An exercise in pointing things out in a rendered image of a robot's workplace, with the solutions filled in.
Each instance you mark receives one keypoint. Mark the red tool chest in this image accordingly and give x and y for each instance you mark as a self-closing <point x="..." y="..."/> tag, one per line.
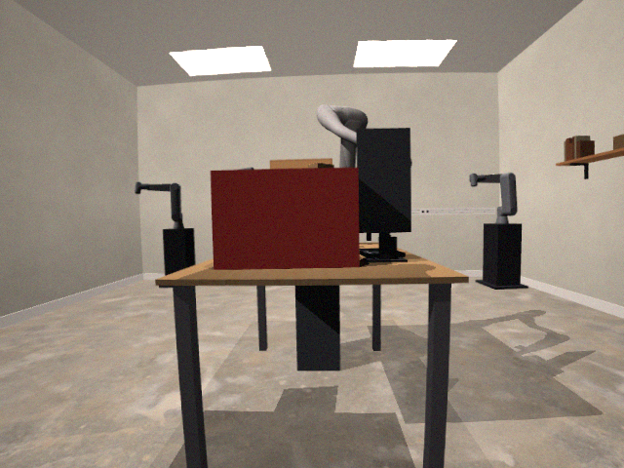
<point x="285" y="218"/>

